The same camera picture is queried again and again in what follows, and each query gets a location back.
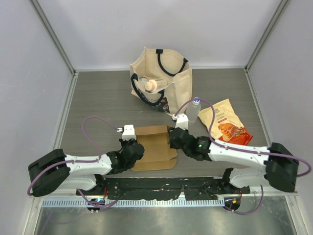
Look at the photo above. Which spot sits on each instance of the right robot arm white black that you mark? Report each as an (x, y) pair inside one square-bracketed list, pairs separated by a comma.
[(274, 165)]

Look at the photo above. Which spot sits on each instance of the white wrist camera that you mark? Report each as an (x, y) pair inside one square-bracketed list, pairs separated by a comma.
[(128, 132), (181, 121)]

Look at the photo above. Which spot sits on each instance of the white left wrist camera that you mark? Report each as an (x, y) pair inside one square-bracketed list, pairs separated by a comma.
[(128, 132)]

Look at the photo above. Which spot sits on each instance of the peach capped bottle in bag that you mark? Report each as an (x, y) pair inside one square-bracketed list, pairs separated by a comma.
[(153, 85)]

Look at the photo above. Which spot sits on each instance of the cassava chips snack bag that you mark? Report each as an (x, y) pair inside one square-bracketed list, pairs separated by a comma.
[(225, 125)]

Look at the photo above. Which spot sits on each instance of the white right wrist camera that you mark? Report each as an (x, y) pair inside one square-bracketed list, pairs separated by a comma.
[(181, 121)]

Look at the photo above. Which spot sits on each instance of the clear plastic water bottle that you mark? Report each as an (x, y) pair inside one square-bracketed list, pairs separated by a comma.
[(193, 110)]

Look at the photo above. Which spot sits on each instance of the white item in bag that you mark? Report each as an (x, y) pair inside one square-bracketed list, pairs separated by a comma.
[(143, 80)]

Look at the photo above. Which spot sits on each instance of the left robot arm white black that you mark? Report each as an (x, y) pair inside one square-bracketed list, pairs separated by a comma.
[(56, 170)]

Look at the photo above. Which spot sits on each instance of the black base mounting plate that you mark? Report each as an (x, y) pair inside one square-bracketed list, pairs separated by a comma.
[(194, 188)]

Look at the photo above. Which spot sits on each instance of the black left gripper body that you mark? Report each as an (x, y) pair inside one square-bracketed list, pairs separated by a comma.
[(124, 143)]

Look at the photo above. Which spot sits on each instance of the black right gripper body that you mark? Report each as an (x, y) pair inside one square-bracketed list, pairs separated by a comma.
[(173, 146)]

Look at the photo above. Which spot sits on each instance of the brown cardboard box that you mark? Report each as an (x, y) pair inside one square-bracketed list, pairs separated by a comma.
[(158, 155)]

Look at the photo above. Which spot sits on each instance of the beige canvas tote bag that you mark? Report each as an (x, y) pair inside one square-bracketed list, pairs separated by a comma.
[(166, 64)]

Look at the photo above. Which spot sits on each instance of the white slotted cable duct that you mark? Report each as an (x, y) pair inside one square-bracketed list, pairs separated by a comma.
[(180, 202)]

